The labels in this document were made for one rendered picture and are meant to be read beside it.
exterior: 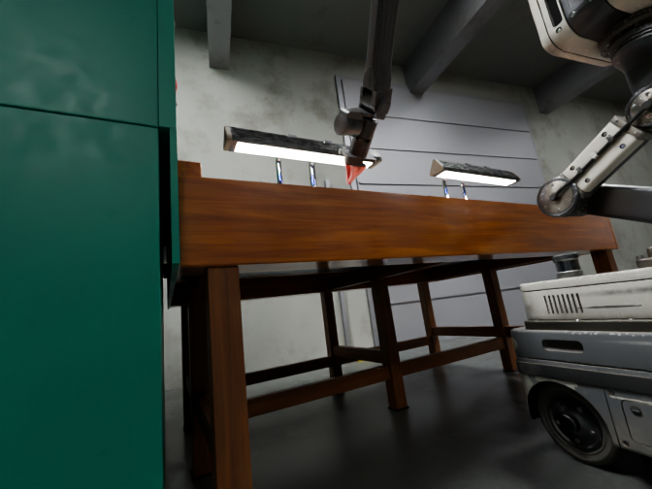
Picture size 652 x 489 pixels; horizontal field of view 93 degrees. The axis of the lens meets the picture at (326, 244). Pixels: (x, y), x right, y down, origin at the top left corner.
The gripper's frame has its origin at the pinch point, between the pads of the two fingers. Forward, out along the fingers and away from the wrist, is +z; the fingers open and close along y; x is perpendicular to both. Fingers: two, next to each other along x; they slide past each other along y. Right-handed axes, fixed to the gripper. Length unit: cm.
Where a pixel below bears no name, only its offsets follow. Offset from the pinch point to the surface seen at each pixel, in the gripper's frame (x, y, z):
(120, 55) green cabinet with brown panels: 3, 59, -23
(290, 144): -24.0, 12.6, -1.8
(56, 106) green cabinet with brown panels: 13, 68, -15
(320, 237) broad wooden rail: 26.7, 20.2, 2.5
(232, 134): -24.5, 32.6, -2.4
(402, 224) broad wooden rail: 23.9, -5.2, 0.8
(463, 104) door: -272, -321, -8
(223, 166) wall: -223, 2, 93
